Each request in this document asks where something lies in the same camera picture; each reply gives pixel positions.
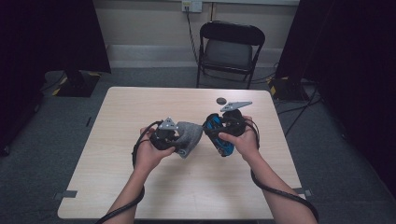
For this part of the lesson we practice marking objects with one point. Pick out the black stand base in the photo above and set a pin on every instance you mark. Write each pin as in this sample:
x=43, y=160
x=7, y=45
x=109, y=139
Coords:
x=288, y=90
x=77, y=85

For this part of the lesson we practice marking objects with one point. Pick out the person's right hand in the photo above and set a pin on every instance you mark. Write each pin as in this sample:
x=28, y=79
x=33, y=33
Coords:
x=247, y=144

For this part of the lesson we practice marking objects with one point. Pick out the black curtain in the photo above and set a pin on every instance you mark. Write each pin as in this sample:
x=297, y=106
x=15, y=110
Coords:
x=46, y=34
x=351, y=62

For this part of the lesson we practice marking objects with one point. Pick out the small black floor strip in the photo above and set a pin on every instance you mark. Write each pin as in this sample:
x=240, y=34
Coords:
x=88, y=121

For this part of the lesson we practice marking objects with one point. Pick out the grey table grommet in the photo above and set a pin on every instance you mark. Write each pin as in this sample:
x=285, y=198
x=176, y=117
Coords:
x=220, y=100

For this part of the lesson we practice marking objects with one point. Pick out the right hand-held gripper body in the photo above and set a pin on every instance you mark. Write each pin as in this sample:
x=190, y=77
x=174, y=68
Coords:
x=233, y=123

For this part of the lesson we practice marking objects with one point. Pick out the black folding chair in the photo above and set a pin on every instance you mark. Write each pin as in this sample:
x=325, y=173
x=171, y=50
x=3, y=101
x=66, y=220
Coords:
x=229, y=53

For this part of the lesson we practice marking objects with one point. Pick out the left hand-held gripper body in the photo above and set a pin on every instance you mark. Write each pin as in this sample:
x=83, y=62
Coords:
x=165, y=138

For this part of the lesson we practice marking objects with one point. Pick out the grey tape piece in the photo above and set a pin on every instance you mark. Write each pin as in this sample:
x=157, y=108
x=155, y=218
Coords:
x=67, y=194
x=306, y=191

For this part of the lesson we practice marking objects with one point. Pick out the person's left hand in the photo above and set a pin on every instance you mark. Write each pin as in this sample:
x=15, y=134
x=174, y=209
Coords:
x=148, y=155

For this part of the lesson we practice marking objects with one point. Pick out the blue toy car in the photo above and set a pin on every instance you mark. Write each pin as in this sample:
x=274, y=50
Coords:
x=225, y=147

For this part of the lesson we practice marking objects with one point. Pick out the white wall socket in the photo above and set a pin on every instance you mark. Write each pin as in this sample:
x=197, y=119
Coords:
x=192, y=5

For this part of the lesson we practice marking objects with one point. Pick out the grey cloth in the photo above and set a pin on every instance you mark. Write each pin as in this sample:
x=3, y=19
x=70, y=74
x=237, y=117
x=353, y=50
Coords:
x=191, y=135

